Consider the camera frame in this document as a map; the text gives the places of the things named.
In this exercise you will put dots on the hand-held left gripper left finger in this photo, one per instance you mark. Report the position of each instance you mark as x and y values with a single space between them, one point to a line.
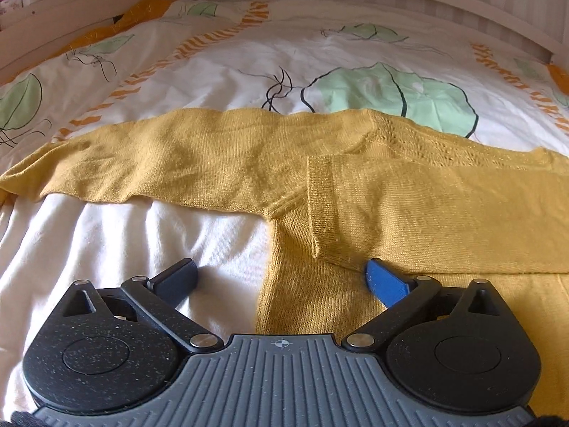
178 281

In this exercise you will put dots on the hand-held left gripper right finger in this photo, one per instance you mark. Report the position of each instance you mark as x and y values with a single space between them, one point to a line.
383 283

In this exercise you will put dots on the yellow knit sweater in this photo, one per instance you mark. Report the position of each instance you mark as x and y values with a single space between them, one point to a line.
400 195

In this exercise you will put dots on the leaf printed white duvet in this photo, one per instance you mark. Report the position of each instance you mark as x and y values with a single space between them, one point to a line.
222 53

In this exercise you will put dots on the orange bed sheet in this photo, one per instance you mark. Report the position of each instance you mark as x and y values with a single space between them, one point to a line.
143 11

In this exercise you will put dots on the floral patterned box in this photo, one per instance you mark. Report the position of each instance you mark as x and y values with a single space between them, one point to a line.
9 3

